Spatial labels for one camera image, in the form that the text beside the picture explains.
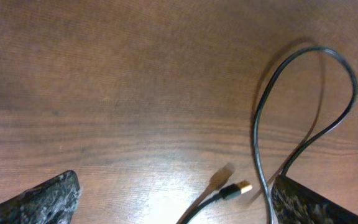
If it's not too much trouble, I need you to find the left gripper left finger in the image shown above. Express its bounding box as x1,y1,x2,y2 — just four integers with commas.
0,170,81,224

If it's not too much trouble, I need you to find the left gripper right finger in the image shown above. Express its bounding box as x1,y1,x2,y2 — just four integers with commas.
272,175,358,224

